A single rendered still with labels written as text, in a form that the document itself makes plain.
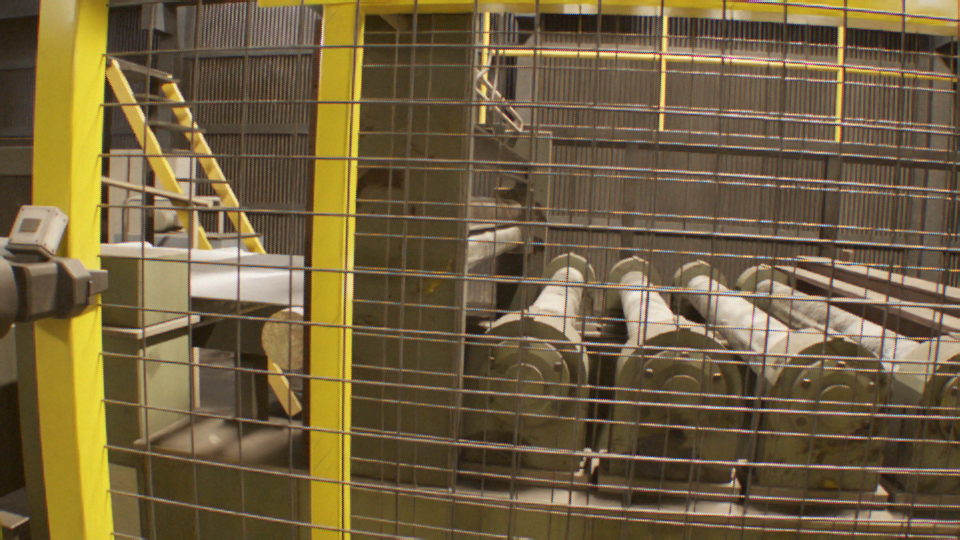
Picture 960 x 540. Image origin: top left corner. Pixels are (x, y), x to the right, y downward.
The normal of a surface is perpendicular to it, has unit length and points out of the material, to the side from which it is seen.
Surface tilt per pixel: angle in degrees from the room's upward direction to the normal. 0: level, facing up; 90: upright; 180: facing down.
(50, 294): 90
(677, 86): 90
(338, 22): 90
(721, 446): 90
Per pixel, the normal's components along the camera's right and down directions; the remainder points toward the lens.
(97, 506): 0.99, 0.06
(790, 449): -0.17, 0.09
